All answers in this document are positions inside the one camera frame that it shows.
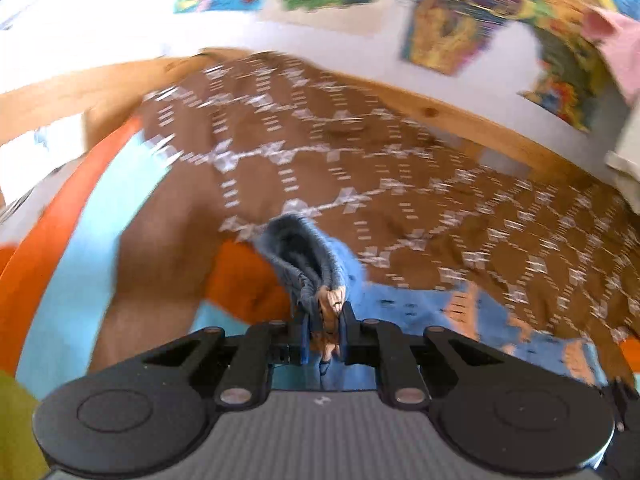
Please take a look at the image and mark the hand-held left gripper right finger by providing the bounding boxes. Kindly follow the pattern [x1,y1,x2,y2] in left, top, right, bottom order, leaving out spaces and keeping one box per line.
[340,304,546,407]

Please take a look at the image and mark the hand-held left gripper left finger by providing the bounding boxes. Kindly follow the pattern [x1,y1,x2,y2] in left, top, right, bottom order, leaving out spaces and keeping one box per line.
[100,306,313,407]

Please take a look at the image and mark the blue pants with orange print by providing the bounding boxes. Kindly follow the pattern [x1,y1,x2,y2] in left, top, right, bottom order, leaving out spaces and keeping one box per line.
[252,214,613,393]

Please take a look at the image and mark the brown patterned blanket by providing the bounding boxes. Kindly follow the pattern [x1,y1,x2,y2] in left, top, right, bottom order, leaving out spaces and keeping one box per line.
[140,52,640,376]

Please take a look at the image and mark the colourful printed blanket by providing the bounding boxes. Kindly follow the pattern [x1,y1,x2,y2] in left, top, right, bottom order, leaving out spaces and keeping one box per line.
[0,115,296,480]

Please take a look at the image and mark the white garment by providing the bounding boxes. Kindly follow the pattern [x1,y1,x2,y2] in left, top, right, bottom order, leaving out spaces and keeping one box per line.
[604,122,640,183]

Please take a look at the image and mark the pink garment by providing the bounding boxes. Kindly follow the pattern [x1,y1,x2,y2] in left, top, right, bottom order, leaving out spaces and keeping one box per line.
[582,5,640,108]

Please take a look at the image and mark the wooden bed frame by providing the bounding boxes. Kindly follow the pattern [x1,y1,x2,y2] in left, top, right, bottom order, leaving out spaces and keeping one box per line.
[0,47,616,186]

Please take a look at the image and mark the swirly colourful wall poster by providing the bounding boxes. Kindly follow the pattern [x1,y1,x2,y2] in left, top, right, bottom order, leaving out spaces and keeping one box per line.
[401,0,538,79]

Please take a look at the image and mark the torn colourful wall poster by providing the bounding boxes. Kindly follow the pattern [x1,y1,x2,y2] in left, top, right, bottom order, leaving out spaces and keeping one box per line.
[517,0,618,133]

